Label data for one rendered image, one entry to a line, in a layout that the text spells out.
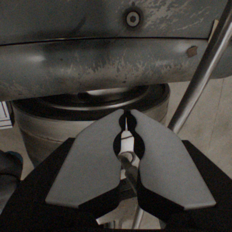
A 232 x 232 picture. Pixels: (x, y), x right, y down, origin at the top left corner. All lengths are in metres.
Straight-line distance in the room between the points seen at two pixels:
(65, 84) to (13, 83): 0.05
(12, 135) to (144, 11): 1.66
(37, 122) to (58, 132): 0.03
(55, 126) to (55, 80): 0.08
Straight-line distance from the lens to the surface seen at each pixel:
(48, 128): 0.25
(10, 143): 1.83
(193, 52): 0.23
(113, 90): 0.27
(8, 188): 0.53
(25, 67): 0.18
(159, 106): 0.28
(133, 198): 0.91
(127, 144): 0.26
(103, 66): 0.18
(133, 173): 0.25
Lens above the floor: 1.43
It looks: 55 degrees down
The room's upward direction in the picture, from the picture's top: 148 degrees clockwise
